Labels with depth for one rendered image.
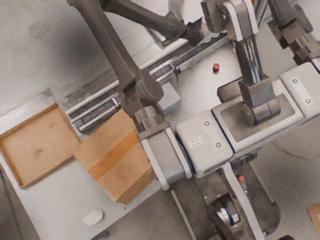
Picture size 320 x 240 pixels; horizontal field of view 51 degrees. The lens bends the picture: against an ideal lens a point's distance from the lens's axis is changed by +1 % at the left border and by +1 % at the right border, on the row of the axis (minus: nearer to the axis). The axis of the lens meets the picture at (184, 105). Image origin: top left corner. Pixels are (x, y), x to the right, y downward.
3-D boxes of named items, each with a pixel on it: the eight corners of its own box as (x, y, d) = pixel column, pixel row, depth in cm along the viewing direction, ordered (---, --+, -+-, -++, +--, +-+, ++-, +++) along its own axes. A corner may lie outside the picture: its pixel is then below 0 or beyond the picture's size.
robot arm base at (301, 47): (296, 77, 101) (310, 59, 90) (281, 56, 103) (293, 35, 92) (319, 66, 102) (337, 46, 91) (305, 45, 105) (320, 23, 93)
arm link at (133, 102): (132, 123, 90) (145, 113, 87) (117, 91, 93) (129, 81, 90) (153, 121, 97) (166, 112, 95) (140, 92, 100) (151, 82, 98)
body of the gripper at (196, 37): (191, 21, 151) (183, 18, 145) (205, 38, 149) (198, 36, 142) (181, 31, 154) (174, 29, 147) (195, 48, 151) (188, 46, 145)
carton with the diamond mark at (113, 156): (141, 118, 153) (133, 97, 127) (178, 155, 147) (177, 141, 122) (90, 164, 146) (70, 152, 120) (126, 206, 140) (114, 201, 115)
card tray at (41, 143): (58, 104, 157) (55, 101, 153) (86, 149, 150) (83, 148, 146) (-3, 141, 151) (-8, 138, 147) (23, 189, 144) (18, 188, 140)
